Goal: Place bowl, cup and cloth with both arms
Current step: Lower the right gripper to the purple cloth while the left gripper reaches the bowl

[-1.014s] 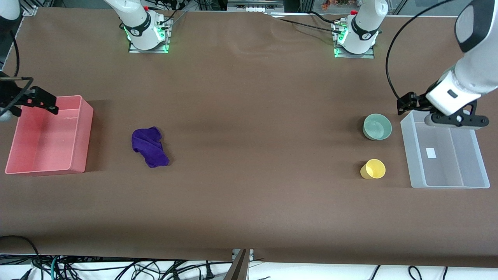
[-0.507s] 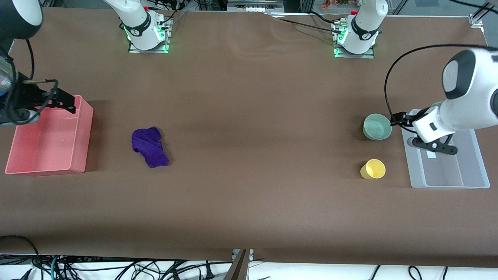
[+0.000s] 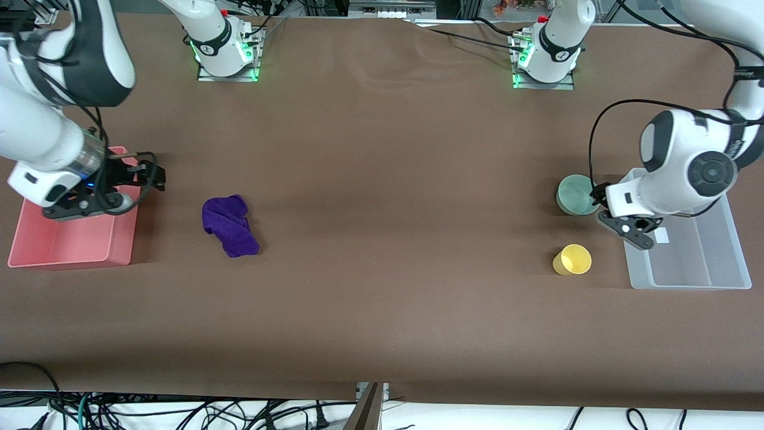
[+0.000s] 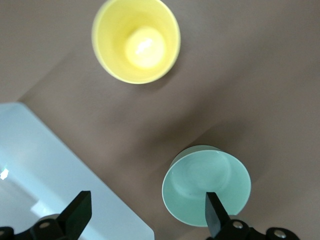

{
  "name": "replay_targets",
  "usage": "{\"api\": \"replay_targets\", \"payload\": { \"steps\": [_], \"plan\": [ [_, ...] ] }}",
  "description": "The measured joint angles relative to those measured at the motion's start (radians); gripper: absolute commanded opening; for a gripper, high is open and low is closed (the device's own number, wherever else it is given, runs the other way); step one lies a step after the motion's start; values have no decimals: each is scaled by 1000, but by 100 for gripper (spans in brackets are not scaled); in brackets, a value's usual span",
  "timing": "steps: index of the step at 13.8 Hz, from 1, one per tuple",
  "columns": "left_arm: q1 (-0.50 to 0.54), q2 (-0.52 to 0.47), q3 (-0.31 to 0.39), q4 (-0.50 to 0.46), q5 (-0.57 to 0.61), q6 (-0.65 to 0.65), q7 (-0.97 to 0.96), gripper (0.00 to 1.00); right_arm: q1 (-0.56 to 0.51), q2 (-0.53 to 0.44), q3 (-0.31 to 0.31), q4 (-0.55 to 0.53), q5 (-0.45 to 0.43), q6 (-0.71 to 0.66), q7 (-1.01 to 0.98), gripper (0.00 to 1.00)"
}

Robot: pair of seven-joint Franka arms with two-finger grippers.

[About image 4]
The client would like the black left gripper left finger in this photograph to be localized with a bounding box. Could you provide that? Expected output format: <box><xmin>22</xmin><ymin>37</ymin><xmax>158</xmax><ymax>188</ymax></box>
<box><xmin>28</xmin><ymin>190</ymin><xmax>93</xmax><ymax>240</ymax></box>

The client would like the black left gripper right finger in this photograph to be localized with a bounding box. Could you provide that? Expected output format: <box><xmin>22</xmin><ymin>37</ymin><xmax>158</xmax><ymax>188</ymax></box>
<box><xmin>204</xmin><ymin>191</ymin><xmax>266</xmax><ymax>240</ymax></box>

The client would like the mint green bowl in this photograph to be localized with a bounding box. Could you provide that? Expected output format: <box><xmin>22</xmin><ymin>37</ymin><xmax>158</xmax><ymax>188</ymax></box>
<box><xmin>161</xmin><ymin>144</ymin><xmax>252</xmax><ymax>228</ymax></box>

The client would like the yellow plastic cup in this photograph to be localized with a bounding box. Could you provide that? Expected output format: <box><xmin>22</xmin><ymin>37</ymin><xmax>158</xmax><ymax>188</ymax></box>
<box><xmin>91</xmin><ymin>0</ymin><xmax>182</xmax><ymax>85</ymax></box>

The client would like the clear plastic storage bin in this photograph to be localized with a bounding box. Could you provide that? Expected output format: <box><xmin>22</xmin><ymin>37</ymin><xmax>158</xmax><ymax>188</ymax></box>
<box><xmin>0</xmin><ymin>101</ymin><xmax>155</xmax><ymax>240</ymax></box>

